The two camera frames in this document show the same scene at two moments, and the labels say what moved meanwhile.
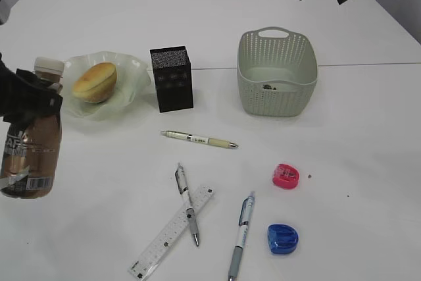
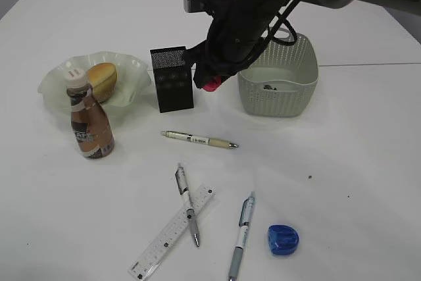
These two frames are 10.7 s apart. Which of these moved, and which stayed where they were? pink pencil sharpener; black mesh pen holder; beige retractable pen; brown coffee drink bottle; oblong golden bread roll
Moved: brown coffee drink bottle; pink pencil sharpener
Stayed: oblong golden bread roll; beige retractable pen; black mesh pen holder
